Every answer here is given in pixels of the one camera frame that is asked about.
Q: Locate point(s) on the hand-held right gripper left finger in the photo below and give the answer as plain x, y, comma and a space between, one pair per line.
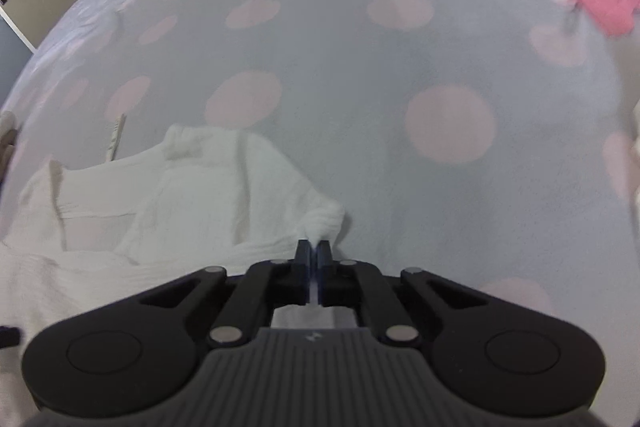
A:
305, 277

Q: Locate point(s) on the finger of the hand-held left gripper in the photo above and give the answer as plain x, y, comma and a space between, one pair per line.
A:
10, 337

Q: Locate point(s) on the grey bed with pink dots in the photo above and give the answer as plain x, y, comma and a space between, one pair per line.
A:
350, 57

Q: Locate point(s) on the beige folded cloth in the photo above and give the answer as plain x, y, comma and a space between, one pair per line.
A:
6, 147

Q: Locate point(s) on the white crinkled garment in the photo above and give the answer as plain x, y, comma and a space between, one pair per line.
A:
200, 197

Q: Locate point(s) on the beige striped garment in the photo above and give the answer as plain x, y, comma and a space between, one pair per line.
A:
115, 137

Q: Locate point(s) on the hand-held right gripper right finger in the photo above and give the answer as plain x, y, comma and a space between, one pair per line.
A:
324, 279

